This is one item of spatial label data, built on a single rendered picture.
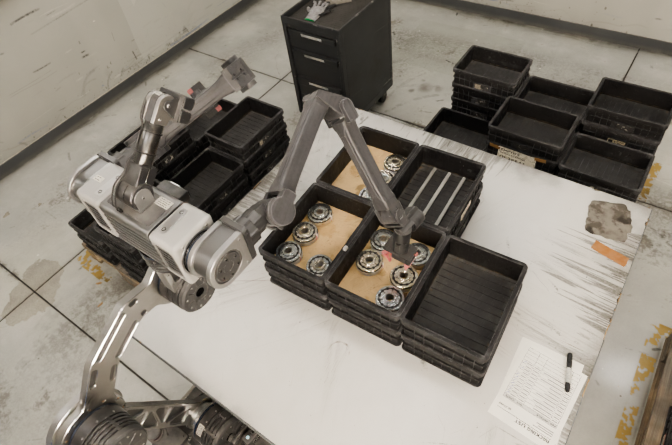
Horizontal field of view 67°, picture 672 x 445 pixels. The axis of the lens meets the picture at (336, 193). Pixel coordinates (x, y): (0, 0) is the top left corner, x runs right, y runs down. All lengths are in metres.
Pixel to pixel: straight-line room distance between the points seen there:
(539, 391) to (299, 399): 0.80
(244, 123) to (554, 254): 1.95
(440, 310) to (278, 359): 0.61
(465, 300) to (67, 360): 2.18
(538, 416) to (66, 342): 2.44
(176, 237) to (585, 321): 1.47
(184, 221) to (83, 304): 2.11
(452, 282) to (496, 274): 0.16
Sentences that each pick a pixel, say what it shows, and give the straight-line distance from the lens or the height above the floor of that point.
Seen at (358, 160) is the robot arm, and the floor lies 1.37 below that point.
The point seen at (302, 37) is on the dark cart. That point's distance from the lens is 3.35.
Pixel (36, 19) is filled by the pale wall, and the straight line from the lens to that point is 4.35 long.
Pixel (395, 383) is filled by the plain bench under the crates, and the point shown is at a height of 0.70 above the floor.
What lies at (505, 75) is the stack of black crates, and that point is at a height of 0.49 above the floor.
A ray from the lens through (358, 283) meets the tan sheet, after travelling 1.91.
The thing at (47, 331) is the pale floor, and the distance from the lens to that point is 3.37.
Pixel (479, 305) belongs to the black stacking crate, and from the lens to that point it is 1.88.
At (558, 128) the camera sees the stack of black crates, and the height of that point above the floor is 0.49.
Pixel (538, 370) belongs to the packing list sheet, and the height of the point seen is 0.70.
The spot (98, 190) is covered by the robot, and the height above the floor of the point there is 1.53.
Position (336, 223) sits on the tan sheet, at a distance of 2.09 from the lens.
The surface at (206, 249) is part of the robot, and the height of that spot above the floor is 1.50.
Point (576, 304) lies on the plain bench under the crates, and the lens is 2.11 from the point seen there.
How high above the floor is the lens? 2.44
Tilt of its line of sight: 47 degrees down
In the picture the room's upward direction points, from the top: 9 degrees counter-clockwise
